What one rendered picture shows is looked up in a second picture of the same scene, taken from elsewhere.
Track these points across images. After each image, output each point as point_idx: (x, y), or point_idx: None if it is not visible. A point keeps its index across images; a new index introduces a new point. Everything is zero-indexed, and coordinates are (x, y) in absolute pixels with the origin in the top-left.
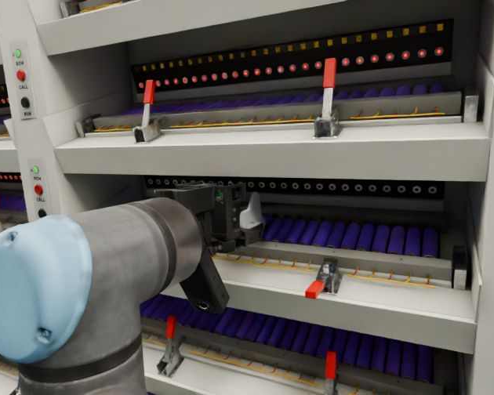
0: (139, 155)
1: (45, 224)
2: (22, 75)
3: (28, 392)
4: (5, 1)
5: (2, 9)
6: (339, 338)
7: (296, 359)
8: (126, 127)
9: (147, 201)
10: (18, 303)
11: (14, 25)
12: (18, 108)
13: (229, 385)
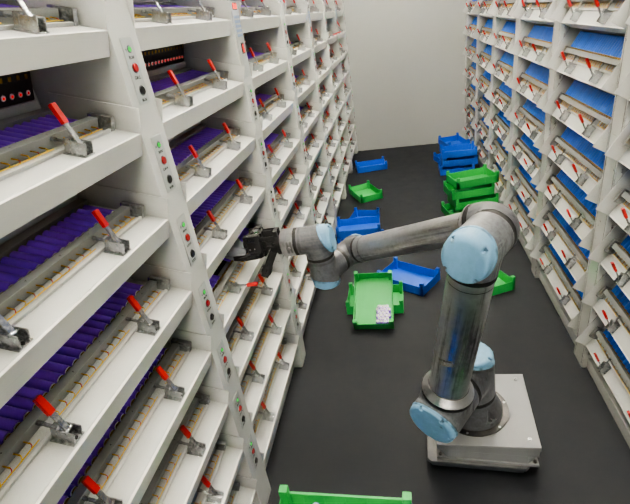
0: (228, 243)
1: (322, 224)
2: (189, 236)
3: (334, 257)
4: (169, 194)
5: (168, 200)
6: None
7: (249, 294)
8: (198, 242)
9: (290, 228)
10: (333, 236)
11: (176, 207)
12: (187, 261)
13: (257, 317)
